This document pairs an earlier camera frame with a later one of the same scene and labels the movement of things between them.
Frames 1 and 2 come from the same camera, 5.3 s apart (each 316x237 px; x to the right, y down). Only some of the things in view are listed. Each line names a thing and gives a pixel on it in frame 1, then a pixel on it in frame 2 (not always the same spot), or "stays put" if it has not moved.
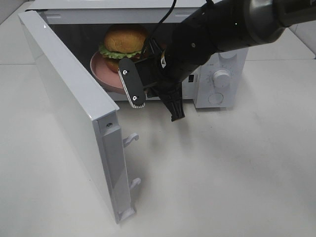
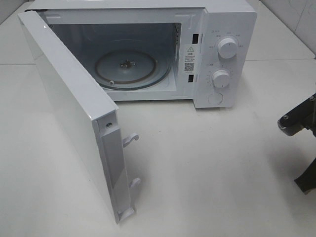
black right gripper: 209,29 to 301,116
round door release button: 216,98 stays put
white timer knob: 221,78 stays put
